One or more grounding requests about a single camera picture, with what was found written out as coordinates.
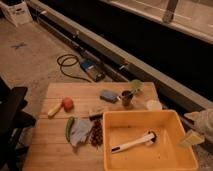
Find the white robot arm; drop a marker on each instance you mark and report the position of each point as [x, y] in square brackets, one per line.
[200, 125]

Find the white cardboard box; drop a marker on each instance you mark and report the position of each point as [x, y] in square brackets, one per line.
[16, 14]

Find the green chili pepper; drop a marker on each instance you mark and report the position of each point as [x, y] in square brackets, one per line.
[68, 127]

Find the white paper cup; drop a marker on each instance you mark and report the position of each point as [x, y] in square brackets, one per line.
[153, 105]

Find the dark metal cup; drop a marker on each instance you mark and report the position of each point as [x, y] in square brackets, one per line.
[126, 97]

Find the blue power supply box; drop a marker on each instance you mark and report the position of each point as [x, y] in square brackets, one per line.
[92, 70]

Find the wooden handled brush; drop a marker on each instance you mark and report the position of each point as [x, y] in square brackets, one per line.
[97, 113]

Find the blue sponge block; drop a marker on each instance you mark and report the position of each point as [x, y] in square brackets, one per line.
[109, 96]

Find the dark grape bunch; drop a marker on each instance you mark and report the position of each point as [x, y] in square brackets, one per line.
[96, 134]

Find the yellow plastic bin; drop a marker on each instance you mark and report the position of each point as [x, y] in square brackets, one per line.
[165, 154]

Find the grey crumpled cloth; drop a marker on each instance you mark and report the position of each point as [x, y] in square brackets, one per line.
[79, 131]

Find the metal window rail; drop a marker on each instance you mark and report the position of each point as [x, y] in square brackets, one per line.
[177, 60]

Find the white dish brush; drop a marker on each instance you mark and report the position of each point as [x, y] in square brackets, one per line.
[150, 136]

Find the black chair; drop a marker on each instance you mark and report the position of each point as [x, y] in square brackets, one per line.
[12, 122]

